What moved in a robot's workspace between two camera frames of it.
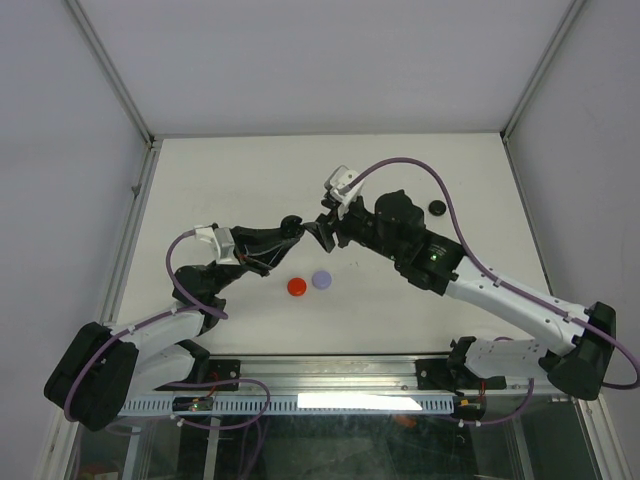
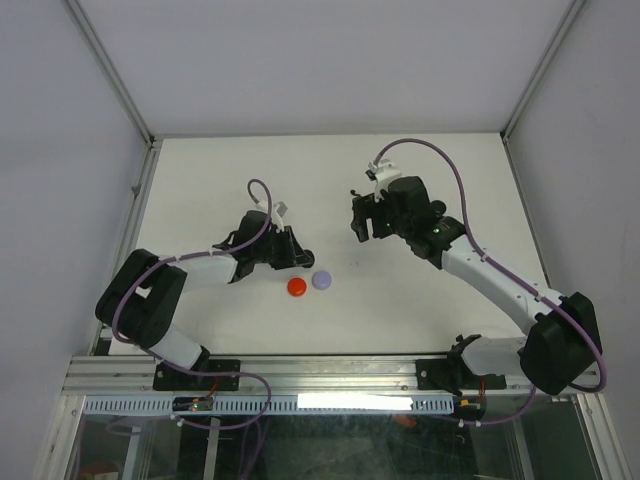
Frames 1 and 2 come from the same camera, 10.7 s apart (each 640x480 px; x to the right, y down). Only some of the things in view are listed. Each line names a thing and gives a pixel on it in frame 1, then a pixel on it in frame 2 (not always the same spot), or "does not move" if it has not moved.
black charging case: x=437 y=208 does not move
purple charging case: x=321 y=280 does not move
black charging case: x=291 y=227 to x=309 y=258
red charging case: x=296 y=287 does not move
